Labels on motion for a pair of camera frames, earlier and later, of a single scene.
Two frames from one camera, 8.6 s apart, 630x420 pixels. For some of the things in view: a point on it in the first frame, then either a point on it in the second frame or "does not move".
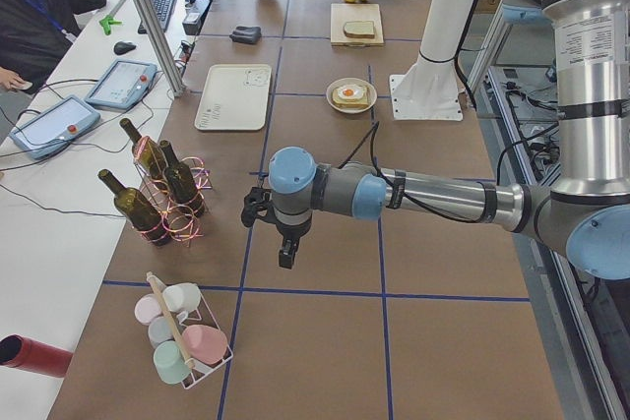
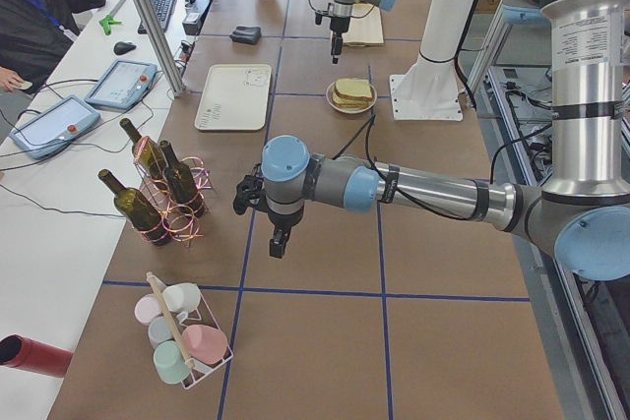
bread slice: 359,29 -> 353,88
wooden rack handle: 159,292 does not move
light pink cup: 147,307 does not move
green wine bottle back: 146,151 does not move
